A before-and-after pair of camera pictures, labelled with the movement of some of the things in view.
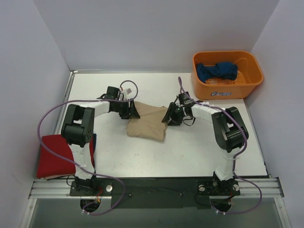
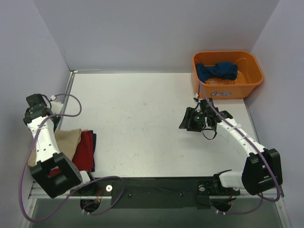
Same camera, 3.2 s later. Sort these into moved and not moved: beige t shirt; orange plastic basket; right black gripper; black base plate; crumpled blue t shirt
Moved: beige t shirt; right black gripper
Not moved: orange plastic basket; crumpled blue t shirt; black base plate
